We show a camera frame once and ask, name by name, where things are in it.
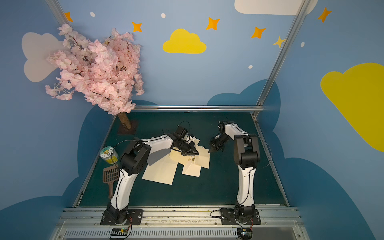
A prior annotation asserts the cream envelope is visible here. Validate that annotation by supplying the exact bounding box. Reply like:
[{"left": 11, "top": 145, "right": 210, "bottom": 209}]
[{"left": 170, "top": 137, "right": 210, "bottom": 169}]

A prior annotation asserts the white envelope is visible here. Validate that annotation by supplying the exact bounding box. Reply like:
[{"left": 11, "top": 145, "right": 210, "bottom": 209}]
[{"left": 182, "top": 162, "right": 201, "bottom": 178}]

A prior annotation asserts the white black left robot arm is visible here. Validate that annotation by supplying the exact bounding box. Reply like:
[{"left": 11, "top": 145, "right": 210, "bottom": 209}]
[{"left": 101, "top": 135, "right": 199, "bottom": 226}]

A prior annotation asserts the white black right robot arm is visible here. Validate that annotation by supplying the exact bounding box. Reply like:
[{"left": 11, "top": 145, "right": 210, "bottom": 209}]
[{"left": 209, "top": 122, "right": 261, "bottom": 225}]

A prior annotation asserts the grey envelope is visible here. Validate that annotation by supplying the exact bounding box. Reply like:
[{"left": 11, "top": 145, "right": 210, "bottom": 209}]
[{"left": 147, "top": 149, "right": 171, "bottom": 166}]

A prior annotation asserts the cream paper sheet near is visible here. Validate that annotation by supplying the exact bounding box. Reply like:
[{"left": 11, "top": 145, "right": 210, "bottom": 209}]
[{"left": 142, "top": 155, "right": 178, "bottom": 185}]

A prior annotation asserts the brown artificial tree trunk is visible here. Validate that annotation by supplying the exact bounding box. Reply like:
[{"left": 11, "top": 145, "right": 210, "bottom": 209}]
[{"left": 118, "top": 113, "right": 132, "bottom": 131}]

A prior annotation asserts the green label plastic jar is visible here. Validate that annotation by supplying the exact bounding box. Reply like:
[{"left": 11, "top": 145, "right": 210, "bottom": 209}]
[{"left": 99, "top": 147, "right": 119, "bottom": 165}]

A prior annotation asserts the brown plastic scoop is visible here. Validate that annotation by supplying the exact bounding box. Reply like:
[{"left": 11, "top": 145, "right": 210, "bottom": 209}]
[{"left": 103, "top": 166, "right": 120, "bottom": 200}]

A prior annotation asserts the right green circuit board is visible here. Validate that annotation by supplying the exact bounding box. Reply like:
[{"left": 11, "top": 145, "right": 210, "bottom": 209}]
[{"left": 237, "top": 228, "right": 253, "bottom": 240}]

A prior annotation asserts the green circuit board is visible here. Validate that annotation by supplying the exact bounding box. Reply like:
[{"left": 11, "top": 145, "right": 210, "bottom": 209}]
[
  {"left": 237, "top": 228, "right": 253, "bottom": 240},
  {"left": 109, "top": 228, "right": 132, "bottom": 240}
]

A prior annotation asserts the left green circuit board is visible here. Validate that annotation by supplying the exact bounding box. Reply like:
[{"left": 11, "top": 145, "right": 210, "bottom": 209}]
[{"left": 109, "top": 228, "right": 132, "bottom": 240}]

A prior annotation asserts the pink cherry blossom tree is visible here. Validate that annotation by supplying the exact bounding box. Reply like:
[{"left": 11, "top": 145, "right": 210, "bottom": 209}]
[{"left": 45, "top": 24, "right": 145, "bottom": 116}]

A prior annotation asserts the aluminium back frame rail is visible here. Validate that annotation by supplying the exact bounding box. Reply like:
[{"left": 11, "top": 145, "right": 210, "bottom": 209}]
[{"left": 134, "top": 105, "right": 264, "bottom": 112}]

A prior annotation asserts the dark metal tree base plate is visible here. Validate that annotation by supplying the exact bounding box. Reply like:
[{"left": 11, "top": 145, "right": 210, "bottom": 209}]
[{"left": 116, "top": 119, "right": 140, "bottom": 136}]

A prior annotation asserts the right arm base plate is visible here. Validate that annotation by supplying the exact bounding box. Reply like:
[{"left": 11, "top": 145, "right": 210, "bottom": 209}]
[{"left": 220, "top": 207, "right": 262, "bottom": 226}]

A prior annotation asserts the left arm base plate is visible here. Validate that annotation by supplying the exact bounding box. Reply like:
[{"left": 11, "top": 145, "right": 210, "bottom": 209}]
[{"left": 100, "top": 209, "right": 144, "bottom": 226}]

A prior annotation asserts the aluminium front rail platform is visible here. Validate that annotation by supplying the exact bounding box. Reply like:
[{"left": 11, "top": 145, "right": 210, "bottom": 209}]
[{"left": 51, "top": 205, "right": 310, "bottom": 240}]

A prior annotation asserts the aluminium right corner post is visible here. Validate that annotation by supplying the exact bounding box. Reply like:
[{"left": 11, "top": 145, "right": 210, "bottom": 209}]
[{"left": 252, "top": 0, "right": 312, "bottom": 120}]

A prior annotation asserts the aluminium corner post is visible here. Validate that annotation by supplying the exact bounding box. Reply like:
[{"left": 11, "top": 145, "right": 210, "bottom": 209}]
[
  {"left": 45, "top": 0, "right": 70, "bottom": 26},
  {"left": 252, "top": 0, "right": 312, "bottom": 120}
]

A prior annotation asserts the aluminium left corner post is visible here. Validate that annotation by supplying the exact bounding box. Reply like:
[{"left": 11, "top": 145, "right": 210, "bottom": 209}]
[{"left": 45, "top": 0, "right": 70, "bottom": 26}]

